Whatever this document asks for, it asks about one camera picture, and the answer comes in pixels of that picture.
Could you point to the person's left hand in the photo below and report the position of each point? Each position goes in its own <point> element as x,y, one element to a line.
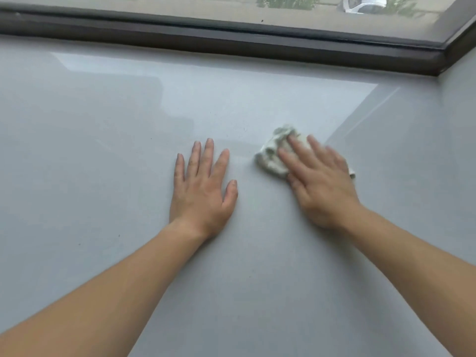
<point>199,204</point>

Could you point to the dark brown window frame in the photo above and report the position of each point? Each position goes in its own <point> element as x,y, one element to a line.
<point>223,38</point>

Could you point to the person's left forearm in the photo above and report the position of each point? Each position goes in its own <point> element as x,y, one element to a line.
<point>93,301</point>

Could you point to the person's right forearm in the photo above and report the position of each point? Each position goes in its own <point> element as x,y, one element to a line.
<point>416,263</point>

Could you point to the bushy green tree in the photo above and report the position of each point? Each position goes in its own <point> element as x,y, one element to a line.
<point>288,1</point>

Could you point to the slender green tree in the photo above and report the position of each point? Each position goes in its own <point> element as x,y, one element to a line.
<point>401,5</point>

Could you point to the silver car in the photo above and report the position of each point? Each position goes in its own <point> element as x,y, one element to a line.
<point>364,5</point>

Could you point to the person's right hand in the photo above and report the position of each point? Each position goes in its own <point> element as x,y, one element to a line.
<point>323,193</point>

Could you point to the white cleaning cloth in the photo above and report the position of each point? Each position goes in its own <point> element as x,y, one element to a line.
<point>269,159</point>

